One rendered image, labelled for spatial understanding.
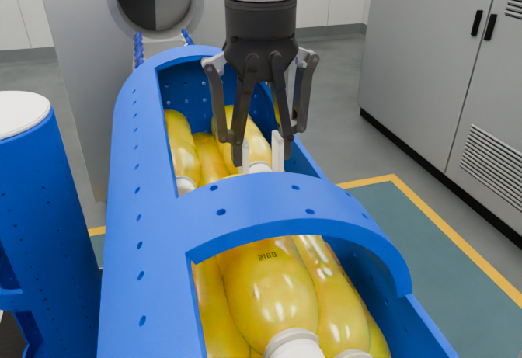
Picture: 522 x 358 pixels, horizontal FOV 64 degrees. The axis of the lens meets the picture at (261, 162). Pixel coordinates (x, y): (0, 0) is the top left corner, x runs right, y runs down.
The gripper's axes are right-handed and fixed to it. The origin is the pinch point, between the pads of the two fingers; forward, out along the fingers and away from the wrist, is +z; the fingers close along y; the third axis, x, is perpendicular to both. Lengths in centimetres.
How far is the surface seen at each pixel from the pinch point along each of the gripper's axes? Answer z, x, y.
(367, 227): -6.3, 21.6, -2.9
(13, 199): 26, -40, 45
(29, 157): 18, -43, 40
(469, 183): 99, -105, -146
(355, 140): 115, -191, -123
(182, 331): -7.1, 27.9, 12.3
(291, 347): -2.9, 27.9, 5.5
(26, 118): 11, -48, 40
